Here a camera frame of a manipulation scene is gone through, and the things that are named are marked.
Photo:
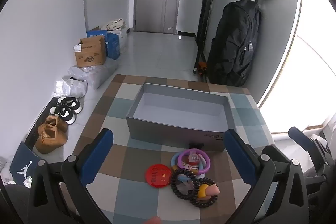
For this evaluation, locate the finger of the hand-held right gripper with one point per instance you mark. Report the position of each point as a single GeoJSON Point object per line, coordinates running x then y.
{"type": "Point", "coordinates": [302, 138]}

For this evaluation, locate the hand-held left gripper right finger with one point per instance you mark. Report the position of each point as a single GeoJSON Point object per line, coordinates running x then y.
{"type": "Point", "coordinates": [240, 158]}

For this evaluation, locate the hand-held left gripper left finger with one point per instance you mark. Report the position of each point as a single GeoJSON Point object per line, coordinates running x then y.
{"type": "Point", "coordinates": [97, 158]}

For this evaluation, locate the cartoon figure hair accessory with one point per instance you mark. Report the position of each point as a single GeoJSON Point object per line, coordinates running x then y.
{"type": "Point", "coordinates": [193, 161]}

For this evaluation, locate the red round badge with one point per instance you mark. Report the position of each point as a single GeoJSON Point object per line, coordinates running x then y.
{"type": "Point", "coordinates": [157, 175]}

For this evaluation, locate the grey cardboard box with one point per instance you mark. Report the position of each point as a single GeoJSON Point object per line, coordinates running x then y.
{"type": "Point", "coordinates": [170, 127]}

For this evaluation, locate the checkered mat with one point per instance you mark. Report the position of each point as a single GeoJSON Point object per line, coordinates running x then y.
{"type": "Point", "coordinates": [118, 119]}

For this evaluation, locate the brown shoe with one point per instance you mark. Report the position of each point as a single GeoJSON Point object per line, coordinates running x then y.
{"type": "Point", "coordinates": [56, 123]}
{"type": "Point", "coordinates": [50, 140]}

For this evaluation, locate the black and white sneaker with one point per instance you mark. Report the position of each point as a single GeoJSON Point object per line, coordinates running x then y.
{"type": "Point", "coordinates": [71, 104]}
{"type": "Point", "coordinates": [64, 115]}

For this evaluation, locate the black shoe mat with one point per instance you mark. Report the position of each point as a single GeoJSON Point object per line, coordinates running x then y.
{"type": "Point", "coordinates": [36, 124]}

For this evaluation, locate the blue shoebox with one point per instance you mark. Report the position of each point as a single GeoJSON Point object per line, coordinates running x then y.
{"type": "Point", "coordinates": [23, 169]}

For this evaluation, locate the crumpled grey plastic bag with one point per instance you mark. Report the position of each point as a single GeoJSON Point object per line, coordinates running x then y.
{"type": "Point", "coordinates": [73, 87]}

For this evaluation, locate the clear plastic bag package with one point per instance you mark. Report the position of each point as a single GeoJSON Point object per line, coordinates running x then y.
{"type": "Point", "coordinates": [99, 74]}

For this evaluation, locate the brown cardboard carton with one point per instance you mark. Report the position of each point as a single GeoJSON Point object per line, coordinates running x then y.
{"type": "Point", "coordinates": [90, 53]}

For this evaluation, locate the blue carton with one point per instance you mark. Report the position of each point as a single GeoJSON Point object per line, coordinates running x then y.
{"type": "Point", "coordinates": [113, 45]}

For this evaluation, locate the black backpack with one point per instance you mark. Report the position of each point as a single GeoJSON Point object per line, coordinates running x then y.
{"type": "Point", "coordinates": [233, 43]}

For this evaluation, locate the beige tote bag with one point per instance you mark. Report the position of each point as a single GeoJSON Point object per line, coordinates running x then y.
{"type": "Point", "coordinates": [115, 24]}

